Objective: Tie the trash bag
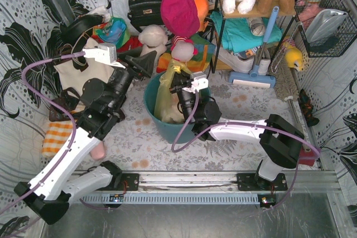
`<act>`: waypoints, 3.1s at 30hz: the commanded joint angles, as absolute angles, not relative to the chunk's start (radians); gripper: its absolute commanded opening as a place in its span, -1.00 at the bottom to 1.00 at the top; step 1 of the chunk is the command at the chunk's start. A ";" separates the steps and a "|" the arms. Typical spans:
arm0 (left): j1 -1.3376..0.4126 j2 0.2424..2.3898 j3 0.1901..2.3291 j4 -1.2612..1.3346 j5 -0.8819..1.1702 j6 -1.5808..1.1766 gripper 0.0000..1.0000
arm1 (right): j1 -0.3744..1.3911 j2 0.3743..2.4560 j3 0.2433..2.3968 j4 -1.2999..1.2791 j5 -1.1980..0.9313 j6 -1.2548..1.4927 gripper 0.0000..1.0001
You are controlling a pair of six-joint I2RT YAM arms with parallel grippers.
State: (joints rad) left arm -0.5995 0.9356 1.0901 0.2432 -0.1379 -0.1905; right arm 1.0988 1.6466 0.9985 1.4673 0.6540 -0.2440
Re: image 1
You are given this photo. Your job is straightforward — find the yellow plush toy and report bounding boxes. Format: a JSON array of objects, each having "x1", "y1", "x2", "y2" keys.
[{"x1": 282, "y1": 39, "x2": 303, "y2": 71}]

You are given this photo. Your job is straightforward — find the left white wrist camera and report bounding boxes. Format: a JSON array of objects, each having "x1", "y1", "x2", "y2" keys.
[{"x1": 83, "y1": 43, "x2": 126, "y2": 69}]

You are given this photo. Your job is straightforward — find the teal trash bin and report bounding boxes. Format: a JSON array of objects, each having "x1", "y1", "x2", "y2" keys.
[{"x1": 143, "y1": 71, "x2": 213, "y2": 144}]

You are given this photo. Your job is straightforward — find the black hat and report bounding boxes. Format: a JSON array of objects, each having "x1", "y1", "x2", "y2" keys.
[{"x1": 60, "y1": 14, "x2": 104, "y2": 45}]

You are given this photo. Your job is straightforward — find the metal pole with handle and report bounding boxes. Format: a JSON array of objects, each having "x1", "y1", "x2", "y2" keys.
[{"x1": 284, "y1": 96, "x2": 311, "y2": 152}]

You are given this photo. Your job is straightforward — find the pink rolled towel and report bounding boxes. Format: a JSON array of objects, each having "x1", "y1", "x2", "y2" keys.
[{"x1": 90, "y1": 141, "x2": 106, "y2": 161}]

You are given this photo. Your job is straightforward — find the black wire basket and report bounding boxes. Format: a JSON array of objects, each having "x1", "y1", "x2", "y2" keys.
[{"x1": 295, "y1": 0, "x2": 356, "y2": 57}]

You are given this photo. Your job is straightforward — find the dark patterned cloth right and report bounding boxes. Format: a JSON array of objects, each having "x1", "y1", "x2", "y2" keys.
[{"x1": 298, "y1": 89, "x2": 320, "y2": 127}]

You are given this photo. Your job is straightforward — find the metal base rail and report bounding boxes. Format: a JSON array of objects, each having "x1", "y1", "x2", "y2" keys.
[{"x1": 63, "y1": 167, "x2": 341, "y2": 208}]

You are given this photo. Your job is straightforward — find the white sneaker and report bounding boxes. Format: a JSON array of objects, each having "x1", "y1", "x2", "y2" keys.
[
  {"x1": 258, "y1": 49, "x2": 271, "y2": 75},
  {"x1": 218, "y1": 48, "x2": 254, "y2": 74}
]

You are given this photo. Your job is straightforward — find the crumpled paper trash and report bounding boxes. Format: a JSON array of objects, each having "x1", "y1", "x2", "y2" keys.
[{"x1": 160, "y1": 98, "x2": 184, "y2": 124}]

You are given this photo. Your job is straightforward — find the white sneaker right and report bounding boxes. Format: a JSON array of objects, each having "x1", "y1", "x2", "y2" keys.
[{"x1": 258, "y1": 49, "x2": 271, "y2": 75}]

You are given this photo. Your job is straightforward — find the magenta cloth bag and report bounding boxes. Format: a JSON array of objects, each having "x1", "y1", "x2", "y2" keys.
[{"x1": 160, "y1": 0, "x2": 200, "y2": 38}]

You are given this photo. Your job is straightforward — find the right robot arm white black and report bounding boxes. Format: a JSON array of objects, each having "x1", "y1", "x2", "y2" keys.
[{"x1": 169, "y1": 71, "x2": 304, "y2": 191}]

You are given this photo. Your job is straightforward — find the wooden black frame shelf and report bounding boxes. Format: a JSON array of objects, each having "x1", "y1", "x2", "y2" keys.
[{"x1": 209, "y1": 0, "x2": 298, "y2": 74}]

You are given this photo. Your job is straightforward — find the purple cable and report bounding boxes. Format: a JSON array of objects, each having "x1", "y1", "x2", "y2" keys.
[
  {"x1": 171, "y1": 90, "x2": 321, "y2": 211},
  {"x1": 0, "y1": 51, "x2": 87, "y2": 236}
]

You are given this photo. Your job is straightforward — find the blue floor mop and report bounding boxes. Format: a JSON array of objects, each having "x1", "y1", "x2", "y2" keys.
[{"x1": 228, "y1": 6, "x2": 279, "y2": 88}]

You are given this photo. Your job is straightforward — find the cream canvas tote bag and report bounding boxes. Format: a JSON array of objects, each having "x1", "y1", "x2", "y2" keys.
[{"x1": 55, "y1": 38, "x2": 114, "y2": 95}]

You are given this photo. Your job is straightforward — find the rainbow striped cloth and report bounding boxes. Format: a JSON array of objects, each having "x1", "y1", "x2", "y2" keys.
[{"x1": 156, "y1": 33, "x2": 216, "y2": 73}]

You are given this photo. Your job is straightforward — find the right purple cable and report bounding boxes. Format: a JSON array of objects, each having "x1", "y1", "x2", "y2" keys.
[{"x1": 171, "y1": 90, "x2": 321, "y2": 211}]

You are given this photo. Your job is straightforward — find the red cloth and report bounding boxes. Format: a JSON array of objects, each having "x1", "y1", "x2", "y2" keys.
[{"x1": 117, "y1": 36, "x2": 143, "y2": 52}]

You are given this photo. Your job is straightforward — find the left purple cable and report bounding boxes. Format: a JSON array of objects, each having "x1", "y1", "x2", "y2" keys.
[{"x1": 0, "y1": 51, "x2": 87, "y2": 236}]

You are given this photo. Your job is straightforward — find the colourful printed bag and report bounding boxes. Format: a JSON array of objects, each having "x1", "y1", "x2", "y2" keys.
[{"x1": 91, "y1": 17, "x2": 131, "y2": 49}]

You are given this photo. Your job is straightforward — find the black leather handbag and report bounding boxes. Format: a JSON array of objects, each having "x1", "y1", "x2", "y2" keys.
[{"x1": 127, "y1": 0, "x2": 164, "y2": 33}]

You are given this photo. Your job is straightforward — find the cream plush lamb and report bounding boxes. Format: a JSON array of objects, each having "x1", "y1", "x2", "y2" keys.
[{"x1": 138, "y1": 25, "x2": 168, "y2": 60}]

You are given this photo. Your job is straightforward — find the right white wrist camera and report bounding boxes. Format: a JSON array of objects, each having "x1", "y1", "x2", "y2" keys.
[{"x1": 184, "y1": 71, "x2": 209, "y2": 93}]

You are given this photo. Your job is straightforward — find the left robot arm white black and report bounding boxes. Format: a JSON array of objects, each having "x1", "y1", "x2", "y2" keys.
[{"x1": 14, "y1": 44, "x2": 157, "y2": 225}]

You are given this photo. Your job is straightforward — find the teal folded cloth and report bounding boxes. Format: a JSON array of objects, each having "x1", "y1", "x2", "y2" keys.
[{"x1": 210, "y1": 11, "x2": 282, "y2": 52}]

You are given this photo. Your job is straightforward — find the yellow trash bag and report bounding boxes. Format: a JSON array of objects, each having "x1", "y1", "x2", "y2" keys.
[{"x1": 154, "y1": 59, "x2": 192, "y2": 120}]

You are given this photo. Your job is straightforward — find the orange white checkered towel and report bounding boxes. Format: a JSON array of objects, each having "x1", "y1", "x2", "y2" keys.
[{"x1": 41, "y1": 121, "x2": 73, "y2": 157}]

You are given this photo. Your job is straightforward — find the brown patterned strap bag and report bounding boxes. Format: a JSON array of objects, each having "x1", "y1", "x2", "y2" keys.
[{"x1": 49, "y1": 86, "x2": 126, "y2": 123}]

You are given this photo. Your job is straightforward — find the pink white plush doll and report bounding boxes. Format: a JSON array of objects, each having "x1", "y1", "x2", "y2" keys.
[{"x1": 171, "y1": 35, "x2": 198, "y2": 62}]

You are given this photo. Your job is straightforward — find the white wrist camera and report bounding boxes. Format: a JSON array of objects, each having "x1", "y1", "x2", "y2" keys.
[
  {"x1": 83, "y1": 43, "x2": 126, "y2": 69},
  {"x1": 184, "y1": 71, "x2": 209, "y2": 93}
]

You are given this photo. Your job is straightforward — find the grey patterned ball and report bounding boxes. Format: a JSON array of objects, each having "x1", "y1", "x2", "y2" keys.
[{"x1": 248, "y1": 17, "x2": 266, "y2": 36}]

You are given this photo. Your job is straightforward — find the white sneaker left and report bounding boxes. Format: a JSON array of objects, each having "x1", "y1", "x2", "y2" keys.
[{"x1": 218, "y1": 48, "x2": 254, "y2": 74}]

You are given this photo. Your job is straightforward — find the orange plush toy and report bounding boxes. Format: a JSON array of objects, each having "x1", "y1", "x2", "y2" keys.
[{"x1": 194, "y1": 0, "x2": 209, "y2": 32}]

